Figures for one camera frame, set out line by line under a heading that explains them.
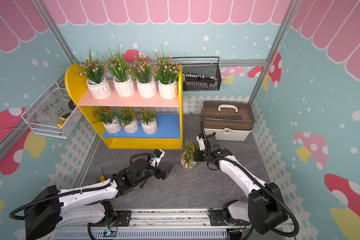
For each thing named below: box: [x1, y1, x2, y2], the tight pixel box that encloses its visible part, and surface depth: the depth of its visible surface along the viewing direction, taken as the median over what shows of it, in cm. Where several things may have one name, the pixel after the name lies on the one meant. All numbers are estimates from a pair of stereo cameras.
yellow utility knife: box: [56, 117, 66, 128], surface depth 64 cm
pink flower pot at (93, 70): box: [77, 47, 113, 100], surface depth 68 cm
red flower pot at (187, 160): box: [180, 139, 197, 171], surface depth 77 cm
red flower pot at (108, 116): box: [92, 106, 122, 134], surface depth 85 cm
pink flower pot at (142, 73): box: [125, 54, 157, 98], surface depth 69 cm
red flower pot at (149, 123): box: [137, 107, 160, 134], surface depth 88 cm
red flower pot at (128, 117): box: [117, 106, 139, 134], surface depth 84 cm
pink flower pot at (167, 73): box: [151, 45, 186, 100], surface depth 68 cm
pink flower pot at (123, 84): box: [105, 44, 136, 97], surface depth 70 cm
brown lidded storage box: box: [203, 100, 255, 142], surface depth 96 cm
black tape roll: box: [68, 99, 77, 110], surface depth 81 cm
